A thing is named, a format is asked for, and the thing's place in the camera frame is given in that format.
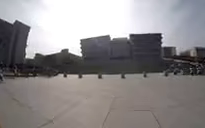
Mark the distant building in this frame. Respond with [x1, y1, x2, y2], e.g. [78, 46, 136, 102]
[162, 46, 205, 59]

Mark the row of bollards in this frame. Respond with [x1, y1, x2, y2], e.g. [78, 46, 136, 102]
[62, 70, 170, 80]

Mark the row of parked bicycles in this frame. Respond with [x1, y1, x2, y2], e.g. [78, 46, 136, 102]
[164, 62, 205, 77]

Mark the low building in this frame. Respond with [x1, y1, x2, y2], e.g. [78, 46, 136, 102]
[32, 48, 83, 68]

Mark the grey paved plaza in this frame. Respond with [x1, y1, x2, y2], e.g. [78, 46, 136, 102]
[0, 73, 205, 128]

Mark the tall dark building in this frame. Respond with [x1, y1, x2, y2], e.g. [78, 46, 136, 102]
[0, 15, 31, 67]

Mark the wide stepped building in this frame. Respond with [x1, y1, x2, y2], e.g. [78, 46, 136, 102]
[79, 32, 164, 64]

